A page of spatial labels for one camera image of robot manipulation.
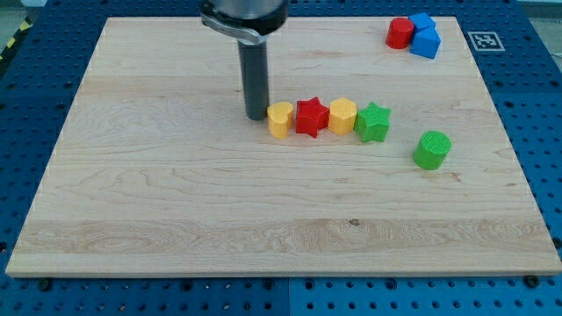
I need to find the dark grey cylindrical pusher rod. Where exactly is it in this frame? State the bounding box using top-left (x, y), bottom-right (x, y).
top-left (238, 40), bottom-right (269, 120)

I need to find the red star block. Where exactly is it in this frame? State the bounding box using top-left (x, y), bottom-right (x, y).
top-left (295, 97), bottom-right (330, 138)

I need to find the green star block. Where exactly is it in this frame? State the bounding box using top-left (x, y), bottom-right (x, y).
top-left (354, 102), bottom-right (392, 142)

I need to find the yellow heart block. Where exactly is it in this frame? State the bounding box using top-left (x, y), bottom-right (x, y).
top-left (267, 102), bottom-right (294, 139)

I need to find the yellow hexagon block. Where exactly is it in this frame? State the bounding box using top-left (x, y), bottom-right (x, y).
top-left (328, 97), bottom-right (357, 135)

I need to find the red cylinder block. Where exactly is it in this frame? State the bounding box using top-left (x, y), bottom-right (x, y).
top-left (385, 17), bottom-right (414, 49)

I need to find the light wooden board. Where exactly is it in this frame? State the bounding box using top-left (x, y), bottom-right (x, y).
top-left (6, 17), bottom-right (561, 278)

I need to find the blue cube block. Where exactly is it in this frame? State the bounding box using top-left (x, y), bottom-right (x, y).
top-left (407, 12), bottom-right (436, 32)

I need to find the blue pentagon block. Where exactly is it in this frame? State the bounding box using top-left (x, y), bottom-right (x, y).
top-left (410, 27), bottom-right (441, 59)

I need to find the green cylinder block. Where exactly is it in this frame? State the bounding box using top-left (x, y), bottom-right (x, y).
top-left (413, 131), bottom-right (452, 170)

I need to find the white fiducial marker tag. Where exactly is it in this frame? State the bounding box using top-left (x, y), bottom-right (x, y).
top-left (467, 31), bottom-right (505, 52)

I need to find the black bolt front left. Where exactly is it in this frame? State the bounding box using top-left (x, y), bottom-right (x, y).
top-left (37, 278), bottom-right (53, 292)

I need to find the black bolt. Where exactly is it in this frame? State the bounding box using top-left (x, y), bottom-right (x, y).
top-left (523, 275), bottom-right (541, 289)
top-left (37, 278), bottom-right (53, 292)

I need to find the black bolt front right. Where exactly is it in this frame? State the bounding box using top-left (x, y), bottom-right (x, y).
top-left (523, 275), bottom-right (541, 289)

